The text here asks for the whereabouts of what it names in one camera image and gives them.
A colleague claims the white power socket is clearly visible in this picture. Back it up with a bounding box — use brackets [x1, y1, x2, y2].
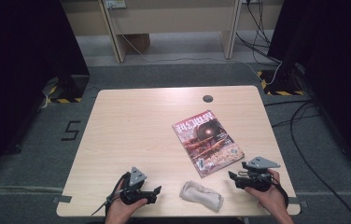
[104, 0, 127, 9]

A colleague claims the person's left hand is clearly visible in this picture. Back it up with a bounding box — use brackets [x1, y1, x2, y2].
[105, 180, 148, 224]

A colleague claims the hand-held gripper black cable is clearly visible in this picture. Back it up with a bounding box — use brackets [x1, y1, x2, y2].
[91, 171, 131, 217]
[270, 180, 289, 209]

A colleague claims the grey tape piece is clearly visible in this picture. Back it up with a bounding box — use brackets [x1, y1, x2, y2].
[285, 196, 309, 209]
[51, 195, 73, 204]

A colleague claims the thin black floor cable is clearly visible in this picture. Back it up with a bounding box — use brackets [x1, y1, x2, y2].
[271, 112, 321, 129]
[263, 99, 314, 107]

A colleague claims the black curtain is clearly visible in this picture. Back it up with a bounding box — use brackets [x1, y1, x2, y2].
[266, 0, 351, 178]
[0, 0, 90, 188]

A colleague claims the beige wooden desk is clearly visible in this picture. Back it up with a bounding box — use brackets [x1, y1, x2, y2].
[61, 0, 285, 63]

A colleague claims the long black floor cable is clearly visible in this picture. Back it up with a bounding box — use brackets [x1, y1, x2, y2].
[289, 101, 351, 224]

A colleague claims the black stand base striped tape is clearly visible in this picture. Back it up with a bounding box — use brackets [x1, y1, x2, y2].
[256, 62, 305, 97]
[49, 74, 91, 105]

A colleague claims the person's right hand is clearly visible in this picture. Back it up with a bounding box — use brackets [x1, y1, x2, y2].
[245, 169, 289, 218]

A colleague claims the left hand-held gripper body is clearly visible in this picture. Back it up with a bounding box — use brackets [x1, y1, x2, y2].
[119, 166, 158, 205]

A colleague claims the white floor cable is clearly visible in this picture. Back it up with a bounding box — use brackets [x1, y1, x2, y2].
[109, 7, 283, 86]

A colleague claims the beige cloth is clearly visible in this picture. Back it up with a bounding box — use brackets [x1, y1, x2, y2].
[178, 180, 224, 213]

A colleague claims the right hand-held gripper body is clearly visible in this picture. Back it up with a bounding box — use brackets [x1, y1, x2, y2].
[240, 156, 281, 192]

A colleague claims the red illustrated magazine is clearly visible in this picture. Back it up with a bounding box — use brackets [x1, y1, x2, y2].
[172, 109, 246, 179]

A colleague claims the right hand-held gripper black cable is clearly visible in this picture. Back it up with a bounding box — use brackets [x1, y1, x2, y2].
[270, 180, 289, 209]

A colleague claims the left hand-held gripper black cable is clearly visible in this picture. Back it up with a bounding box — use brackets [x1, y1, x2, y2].
[91, 171, 131, 217]

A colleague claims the brown cardboard box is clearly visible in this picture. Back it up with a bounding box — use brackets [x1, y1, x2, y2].
[120, 33, 151, 54]

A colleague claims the black cable bundle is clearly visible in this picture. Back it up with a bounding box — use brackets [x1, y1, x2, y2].
[235, 0, 283, 64]

